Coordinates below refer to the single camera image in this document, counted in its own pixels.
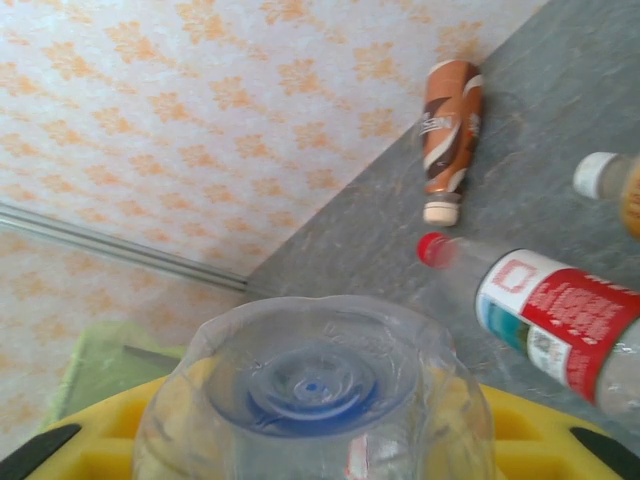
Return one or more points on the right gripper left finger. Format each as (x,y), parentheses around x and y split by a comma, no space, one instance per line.
(75,445)

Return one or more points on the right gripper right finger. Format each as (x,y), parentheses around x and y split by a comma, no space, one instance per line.
(550,445)

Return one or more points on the red cap clear bottle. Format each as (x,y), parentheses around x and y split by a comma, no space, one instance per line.
(550,310)

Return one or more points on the clear bottle red white label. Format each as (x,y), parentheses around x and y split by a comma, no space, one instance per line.
(310,390)

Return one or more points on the red snack box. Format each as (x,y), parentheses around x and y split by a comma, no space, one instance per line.
(595,175)

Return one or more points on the brown coffee drink bottle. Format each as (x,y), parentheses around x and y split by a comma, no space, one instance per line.
(450,130)

